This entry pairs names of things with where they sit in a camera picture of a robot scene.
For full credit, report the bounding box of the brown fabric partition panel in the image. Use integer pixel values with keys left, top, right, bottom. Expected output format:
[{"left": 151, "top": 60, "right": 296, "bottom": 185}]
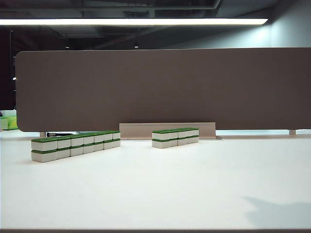
[{"left": 15, "top": 48, "right": 311, "bottom": 133}]

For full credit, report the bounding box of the long ceiling light strip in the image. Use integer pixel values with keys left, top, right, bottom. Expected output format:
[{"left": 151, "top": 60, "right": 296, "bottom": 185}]
[{"left": 0, "top": 18, "right": 269, "bottom": 26}]

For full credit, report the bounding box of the green yellow cushion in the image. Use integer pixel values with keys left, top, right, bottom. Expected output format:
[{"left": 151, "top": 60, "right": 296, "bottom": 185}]
[{"left": 1, "top": 116, "right": 17, "bottom": 130}]

